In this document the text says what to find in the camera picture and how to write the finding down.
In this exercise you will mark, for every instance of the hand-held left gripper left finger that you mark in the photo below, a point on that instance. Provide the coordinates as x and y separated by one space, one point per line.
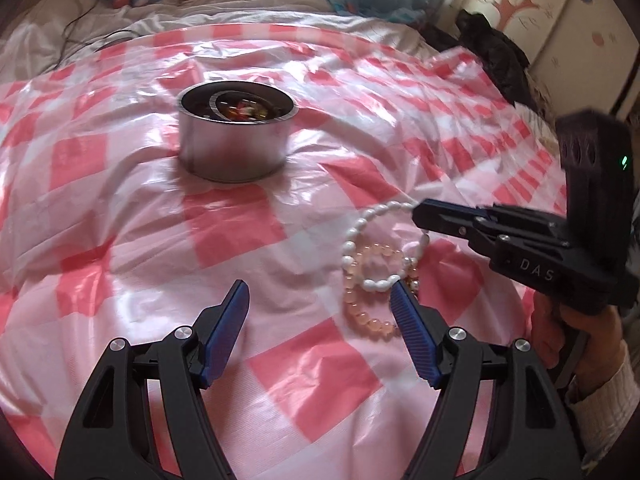
227 330

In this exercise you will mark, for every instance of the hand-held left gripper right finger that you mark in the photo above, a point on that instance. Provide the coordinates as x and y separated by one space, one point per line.
413 330

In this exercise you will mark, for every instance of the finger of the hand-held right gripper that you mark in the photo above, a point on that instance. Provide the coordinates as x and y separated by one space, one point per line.
442 219
530 217

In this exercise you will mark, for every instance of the round metal tin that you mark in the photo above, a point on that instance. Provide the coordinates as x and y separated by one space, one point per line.
230 146

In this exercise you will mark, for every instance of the person's right forearm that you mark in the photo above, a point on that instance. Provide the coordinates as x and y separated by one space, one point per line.
607 405

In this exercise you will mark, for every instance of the person's right hand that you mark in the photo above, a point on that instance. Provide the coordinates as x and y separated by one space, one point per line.
555 330

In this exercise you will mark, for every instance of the pink checkered plastic sheet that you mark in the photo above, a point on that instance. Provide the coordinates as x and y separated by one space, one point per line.
150 260

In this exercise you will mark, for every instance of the black clothing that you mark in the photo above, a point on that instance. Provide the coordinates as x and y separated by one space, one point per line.
500 60

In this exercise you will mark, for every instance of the tree-print wardrobe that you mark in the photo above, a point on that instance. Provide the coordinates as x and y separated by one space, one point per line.
575 35

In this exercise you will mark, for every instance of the white striped bedsheet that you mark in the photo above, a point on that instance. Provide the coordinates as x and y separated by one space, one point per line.
250 10

